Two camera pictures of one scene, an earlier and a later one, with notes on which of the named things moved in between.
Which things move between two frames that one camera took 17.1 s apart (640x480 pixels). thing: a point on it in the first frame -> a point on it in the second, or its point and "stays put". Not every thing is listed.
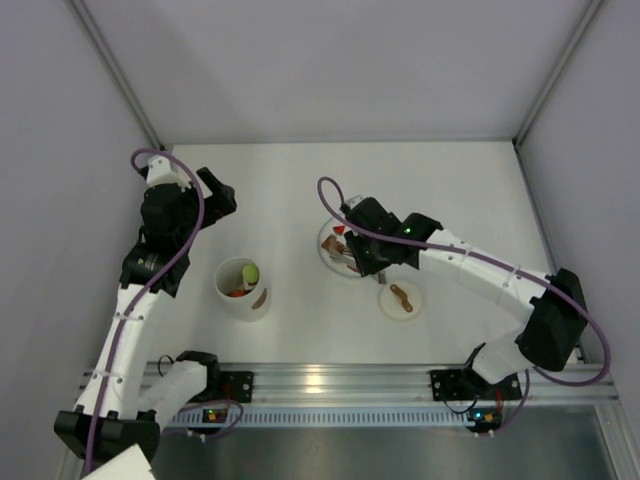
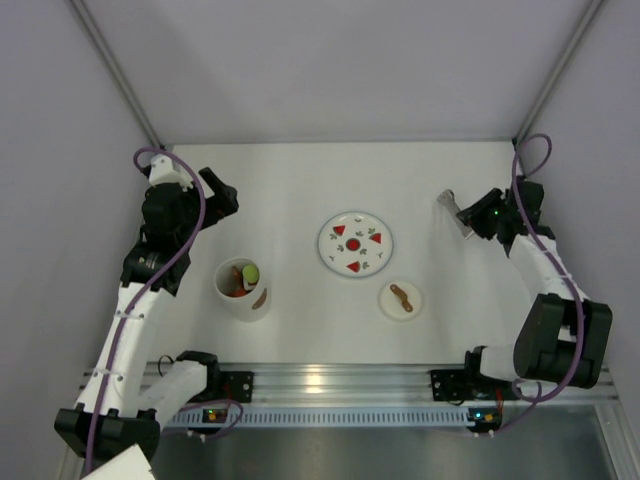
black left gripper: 211,201 stays put
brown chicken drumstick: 331,243 -> 236,283
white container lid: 399,301 stays put
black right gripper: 368,261 -> 477,214
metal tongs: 348,260 -> 447,199
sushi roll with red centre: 249,286 stays put
